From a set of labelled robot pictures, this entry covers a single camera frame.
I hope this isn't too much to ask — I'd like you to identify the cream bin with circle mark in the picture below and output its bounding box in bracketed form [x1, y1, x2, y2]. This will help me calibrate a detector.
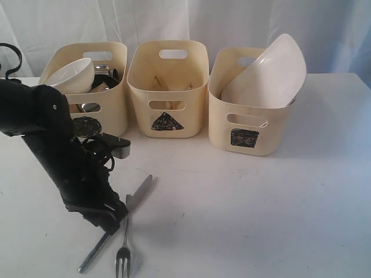
[39, 42, 128, 136]

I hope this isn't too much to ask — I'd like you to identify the steel fork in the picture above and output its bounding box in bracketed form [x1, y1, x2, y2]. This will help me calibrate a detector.
[115, 216, 131, 278]

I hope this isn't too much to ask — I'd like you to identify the steel bowl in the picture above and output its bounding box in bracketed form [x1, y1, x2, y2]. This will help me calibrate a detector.
[92, 75, 119, 89]

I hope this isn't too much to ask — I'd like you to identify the steel mug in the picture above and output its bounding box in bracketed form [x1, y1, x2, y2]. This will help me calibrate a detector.
[94, 64, 113, 76]
[77, 82, 112, 113]

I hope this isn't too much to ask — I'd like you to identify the white ceramic bowl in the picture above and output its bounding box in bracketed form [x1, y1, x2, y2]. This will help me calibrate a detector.
[43, 58, 94, 94]

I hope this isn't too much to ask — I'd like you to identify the steel table knife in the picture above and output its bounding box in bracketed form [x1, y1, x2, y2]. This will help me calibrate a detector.
[78, 174, 153, 274]

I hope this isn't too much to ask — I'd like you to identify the black cable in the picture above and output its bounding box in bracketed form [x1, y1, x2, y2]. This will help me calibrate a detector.
[0, 42, 23, 81]

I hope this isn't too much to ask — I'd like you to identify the steel mug front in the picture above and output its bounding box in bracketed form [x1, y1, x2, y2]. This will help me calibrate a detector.
[77, 82, 112, 113]

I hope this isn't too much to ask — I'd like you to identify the cream bin with square mark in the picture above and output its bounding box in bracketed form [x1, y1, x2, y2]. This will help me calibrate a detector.
[208, 47, 291, 156]

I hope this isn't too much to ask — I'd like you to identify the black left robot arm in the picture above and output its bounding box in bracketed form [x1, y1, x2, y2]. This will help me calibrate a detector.
[1, 79, 130, 235]

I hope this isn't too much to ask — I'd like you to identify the white square plate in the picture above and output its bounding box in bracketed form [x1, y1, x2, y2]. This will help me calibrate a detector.
[221, 34, 307, 118]

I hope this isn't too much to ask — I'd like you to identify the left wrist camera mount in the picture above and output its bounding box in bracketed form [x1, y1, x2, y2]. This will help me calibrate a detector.
[82, 133, 131, 172]

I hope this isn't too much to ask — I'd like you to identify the white curtain backdrop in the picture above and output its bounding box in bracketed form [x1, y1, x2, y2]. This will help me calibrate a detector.
[1, 1, 370, 83]

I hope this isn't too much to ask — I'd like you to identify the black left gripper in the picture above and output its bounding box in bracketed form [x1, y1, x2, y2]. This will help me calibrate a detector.
[23, 133, 129, 233]

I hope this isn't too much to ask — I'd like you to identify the cream bin with triangle mark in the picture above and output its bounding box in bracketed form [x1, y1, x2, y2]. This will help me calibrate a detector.
[127, 40, 209, 138]

